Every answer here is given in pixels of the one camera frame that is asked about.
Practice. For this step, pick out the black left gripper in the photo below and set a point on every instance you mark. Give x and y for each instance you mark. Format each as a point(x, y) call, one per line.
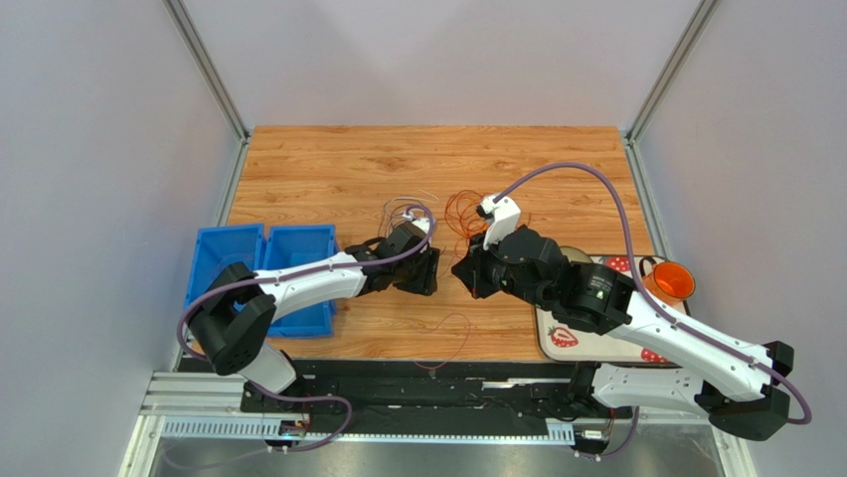
point(426, 283)

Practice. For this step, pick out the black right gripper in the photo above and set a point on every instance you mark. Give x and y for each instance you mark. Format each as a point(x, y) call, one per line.
point(479, 270)

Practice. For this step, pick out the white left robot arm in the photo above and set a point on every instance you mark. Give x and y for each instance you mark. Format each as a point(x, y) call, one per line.
point(231, 319)

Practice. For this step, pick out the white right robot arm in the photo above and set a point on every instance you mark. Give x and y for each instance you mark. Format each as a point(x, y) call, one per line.
point(731, 382)

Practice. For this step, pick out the beige bowl black rim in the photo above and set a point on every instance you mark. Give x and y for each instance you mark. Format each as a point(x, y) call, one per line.
point(575, 255)

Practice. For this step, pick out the blue plastic bin right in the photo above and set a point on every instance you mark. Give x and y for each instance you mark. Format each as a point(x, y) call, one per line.
point(290, 246)

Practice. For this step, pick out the blue plastic bin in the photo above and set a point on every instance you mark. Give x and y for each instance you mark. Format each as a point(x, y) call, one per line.
point(217, 247)
point(290, 246)

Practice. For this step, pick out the orange plastic cup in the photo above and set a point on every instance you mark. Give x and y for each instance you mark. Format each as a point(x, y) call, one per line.
point(669, 281)

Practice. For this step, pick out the blue plastic bin left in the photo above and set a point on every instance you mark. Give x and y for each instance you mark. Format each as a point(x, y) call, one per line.
point(217, 247)

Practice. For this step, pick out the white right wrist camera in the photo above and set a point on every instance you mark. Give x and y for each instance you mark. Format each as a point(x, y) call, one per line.
point(501, 216)

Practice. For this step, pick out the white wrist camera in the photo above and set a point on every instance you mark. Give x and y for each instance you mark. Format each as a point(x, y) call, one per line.
point(501, 216)
point(415, 215)

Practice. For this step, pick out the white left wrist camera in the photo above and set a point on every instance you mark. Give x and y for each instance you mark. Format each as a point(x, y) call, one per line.
point(415, 215)

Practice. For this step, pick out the slotted white cable duct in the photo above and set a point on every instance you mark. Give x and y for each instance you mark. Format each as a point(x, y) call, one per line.
point(379, 428)

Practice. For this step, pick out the aluminium frame post right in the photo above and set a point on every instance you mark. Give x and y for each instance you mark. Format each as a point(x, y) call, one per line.
point(688, 40)

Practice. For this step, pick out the aluminium frame post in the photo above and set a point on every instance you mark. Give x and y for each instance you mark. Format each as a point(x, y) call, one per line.
point(190, 34)
point(688, 40)

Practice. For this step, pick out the aluminium frame post left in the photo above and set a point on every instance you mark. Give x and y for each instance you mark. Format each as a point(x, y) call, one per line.
point(190, 34)

